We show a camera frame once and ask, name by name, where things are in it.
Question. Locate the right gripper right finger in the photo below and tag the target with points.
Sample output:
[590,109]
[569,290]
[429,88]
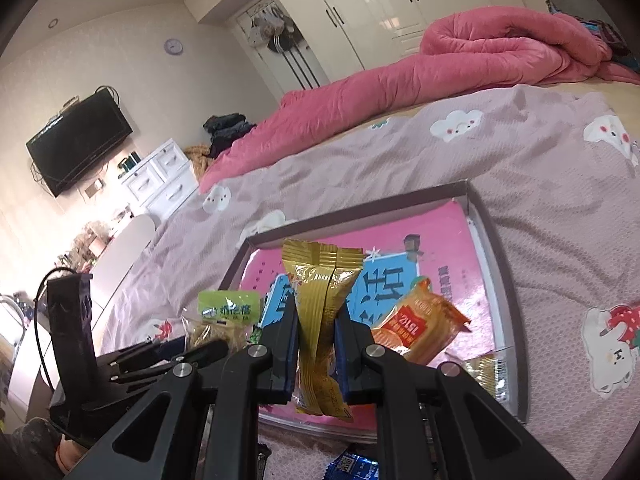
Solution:
[434,422]

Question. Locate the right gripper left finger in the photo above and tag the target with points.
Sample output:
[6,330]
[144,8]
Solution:
[195,416]

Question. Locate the clear packet yellow cake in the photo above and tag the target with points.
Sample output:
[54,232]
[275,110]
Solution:
[489,370]

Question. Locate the blue foil biscuit packet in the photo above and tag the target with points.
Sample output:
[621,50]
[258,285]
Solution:
[350,466]

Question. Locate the orange rice cracker packet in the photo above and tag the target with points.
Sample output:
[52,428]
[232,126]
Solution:
[420,325]

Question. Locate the green milk cheese snack packet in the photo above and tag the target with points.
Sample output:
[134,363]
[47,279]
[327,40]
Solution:
[230,316]

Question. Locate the yellow Alpenliebe candy packet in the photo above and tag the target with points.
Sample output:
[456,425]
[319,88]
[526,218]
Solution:
[322,276]

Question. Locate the person's left hand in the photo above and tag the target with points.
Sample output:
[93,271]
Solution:
[68,454]

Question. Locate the pink children's book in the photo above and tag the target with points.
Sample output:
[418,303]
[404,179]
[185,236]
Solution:
[441,243]

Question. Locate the dark shallow cardboard box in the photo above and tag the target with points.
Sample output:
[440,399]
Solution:
[394,208]

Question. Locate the white drawer cabinet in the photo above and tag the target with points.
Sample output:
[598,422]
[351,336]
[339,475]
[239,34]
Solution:
[160,183]

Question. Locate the tan knitted blanket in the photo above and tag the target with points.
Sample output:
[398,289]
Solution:
[199,158]

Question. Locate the mauve patterned bed sheet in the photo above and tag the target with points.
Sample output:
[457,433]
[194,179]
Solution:
[564,197]

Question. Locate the dark folded clothes pile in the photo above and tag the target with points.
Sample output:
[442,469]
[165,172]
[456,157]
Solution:
[224,131]

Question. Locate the pink quilted duvet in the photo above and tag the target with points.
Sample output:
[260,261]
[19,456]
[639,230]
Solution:
[490,47]

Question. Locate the hanging bags on door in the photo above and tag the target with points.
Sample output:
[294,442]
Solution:
[271,28]

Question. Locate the striped dark garment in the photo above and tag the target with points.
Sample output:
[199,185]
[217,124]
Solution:
[621,54]

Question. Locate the white glossy wardrobe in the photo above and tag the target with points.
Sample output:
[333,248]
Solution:
[344,36]

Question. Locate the black wall television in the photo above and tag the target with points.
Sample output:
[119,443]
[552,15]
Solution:
[77,139]

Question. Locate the round wall clock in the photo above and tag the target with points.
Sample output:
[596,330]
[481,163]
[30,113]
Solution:
[173,46]

